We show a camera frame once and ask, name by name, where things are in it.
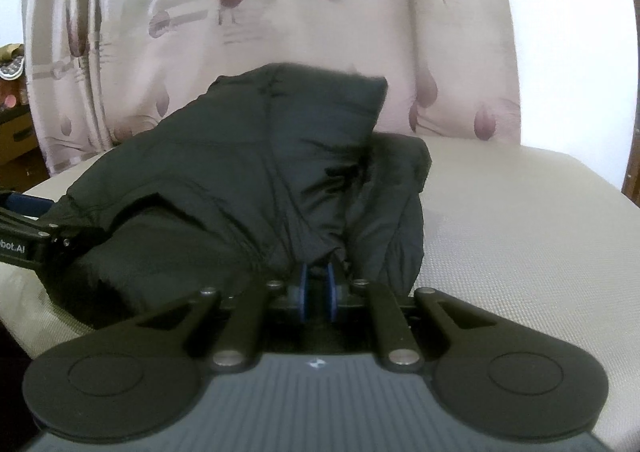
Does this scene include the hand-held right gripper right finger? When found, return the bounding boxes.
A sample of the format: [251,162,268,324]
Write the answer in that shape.
[322,264,501,375]

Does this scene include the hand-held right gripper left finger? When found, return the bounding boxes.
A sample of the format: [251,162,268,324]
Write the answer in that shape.
[132,264,313,375]

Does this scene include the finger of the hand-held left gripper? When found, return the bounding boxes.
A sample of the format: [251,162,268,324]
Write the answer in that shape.
[0,191,76,253]

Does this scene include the black jacket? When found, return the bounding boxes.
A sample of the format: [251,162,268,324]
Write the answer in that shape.
[42,62,433,330]

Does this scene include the cardboard box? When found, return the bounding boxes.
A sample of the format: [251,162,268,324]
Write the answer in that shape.
[0,112,40,169]

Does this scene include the round decorative ornament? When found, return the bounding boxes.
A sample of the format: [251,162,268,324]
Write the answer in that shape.
[0,44,27,82]

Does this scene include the cream mattress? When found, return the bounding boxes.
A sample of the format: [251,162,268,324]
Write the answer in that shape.
[0,132,640,452]

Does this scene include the floral printed curtain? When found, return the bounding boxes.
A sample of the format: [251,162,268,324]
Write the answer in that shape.
[22,0,523,179]

